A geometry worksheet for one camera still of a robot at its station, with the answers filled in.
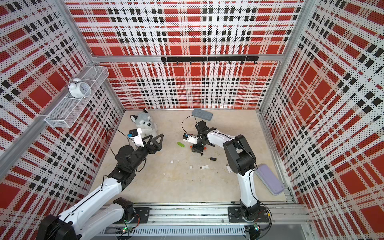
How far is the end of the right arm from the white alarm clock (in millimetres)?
588

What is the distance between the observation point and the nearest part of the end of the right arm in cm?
76

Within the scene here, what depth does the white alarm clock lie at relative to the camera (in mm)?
699
